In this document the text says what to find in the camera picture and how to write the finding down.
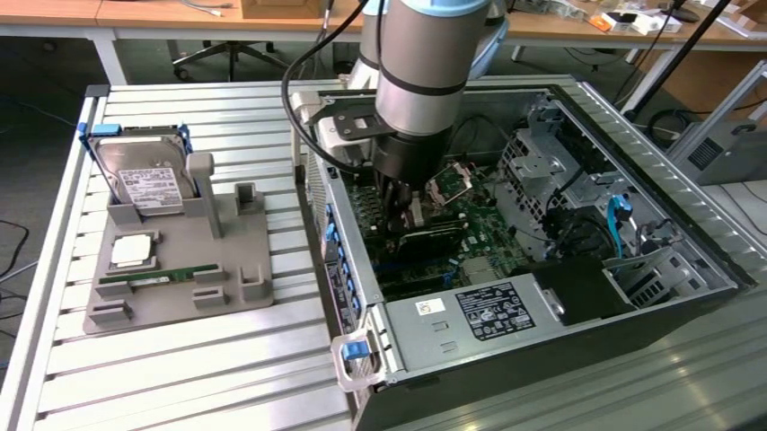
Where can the black office chair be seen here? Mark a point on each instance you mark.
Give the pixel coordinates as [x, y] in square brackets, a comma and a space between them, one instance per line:
[231, 54]

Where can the green RAM stick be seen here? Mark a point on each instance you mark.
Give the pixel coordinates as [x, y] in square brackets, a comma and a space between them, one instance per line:
[168, 275]

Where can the green motherboard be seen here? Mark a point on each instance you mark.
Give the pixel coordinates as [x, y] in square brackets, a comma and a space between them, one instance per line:
[485, 215]

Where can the metal disk bay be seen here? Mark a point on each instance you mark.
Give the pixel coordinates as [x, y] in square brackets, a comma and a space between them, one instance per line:
[659, 283]

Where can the black stand pole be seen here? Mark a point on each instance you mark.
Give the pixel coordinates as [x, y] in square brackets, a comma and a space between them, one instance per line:
[683, 54]

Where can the graphics card with black fan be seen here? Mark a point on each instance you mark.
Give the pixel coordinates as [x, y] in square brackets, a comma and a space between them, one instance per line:
[425, 244]

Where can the black expansion slot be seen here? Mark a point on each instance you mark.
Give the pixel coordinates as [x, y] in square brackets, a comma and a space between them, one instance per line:
[419, 292]

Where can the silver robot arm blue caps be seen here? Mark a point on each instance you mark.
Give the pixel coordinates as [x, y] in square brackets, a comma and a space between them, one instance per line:
[425, 58]

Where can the black monitor stand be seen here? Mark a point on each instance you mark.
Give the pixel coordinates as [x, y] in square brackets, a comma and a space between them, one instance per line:
[683, 13]

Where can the open black PC case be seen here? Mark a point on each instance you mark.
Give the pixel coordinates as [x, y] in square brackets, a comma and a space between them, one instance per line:
[539, 372]

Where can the wooden office desk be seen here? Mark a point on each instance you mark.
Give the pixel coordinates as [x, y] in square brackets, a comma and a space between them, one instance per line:
[60, 18]
[719, 35]

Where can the white box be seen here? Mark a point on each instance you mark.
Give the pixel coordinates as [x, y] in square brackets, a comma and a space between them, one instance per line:
[649, 24]

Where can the blue disk caddy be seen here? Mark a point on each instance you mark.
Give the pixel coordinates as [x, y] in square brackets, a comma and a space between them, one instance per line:
[107, 130]

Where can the silver chipset heatsink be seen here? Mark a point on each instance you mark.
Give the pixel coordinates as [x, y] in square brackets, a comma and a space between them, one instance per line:
[485, 271]

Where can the metal socket cover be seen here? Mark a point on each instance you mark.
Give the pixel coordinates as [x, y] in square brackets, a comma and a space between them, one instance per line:
[452, 184]

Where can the black RAM stick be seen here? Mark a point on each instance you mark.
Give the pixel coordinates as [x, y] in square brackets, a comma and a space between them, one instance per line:
[445, 223]

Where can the metal disk bay cage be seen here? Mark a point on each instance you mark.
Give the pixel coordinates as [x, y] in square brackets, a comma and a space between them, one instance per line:
[527, 168]

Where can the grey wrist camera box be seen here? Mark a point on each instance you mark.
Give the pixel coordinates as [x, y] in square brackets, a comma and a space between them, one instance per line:
[344, 139]

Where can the grey power supply unit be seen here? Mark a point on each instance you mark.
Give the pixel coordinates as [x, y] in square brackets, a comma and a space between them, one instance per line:
[443, 332]

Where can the silver CPU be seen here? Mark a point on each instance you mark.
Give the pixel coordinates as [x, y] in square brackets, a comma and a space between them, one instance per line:
[132, 250]

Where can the brown cardboard box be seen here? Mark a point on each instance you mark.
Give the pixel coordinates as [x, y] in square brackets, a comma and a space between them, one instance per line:
[279, 9]

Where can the grey parts rack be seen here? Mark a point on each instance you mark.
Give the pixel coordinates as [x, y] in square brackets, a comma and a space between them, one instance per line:
[180, 242]

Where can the silver hard disk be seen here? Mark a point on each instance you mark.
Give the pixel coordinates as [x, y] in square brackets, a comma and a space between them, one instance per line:
[149, 179]

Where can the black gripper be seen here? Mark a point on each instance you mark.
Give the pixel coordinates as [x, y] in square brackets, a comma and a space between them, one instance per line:
[407, 157]

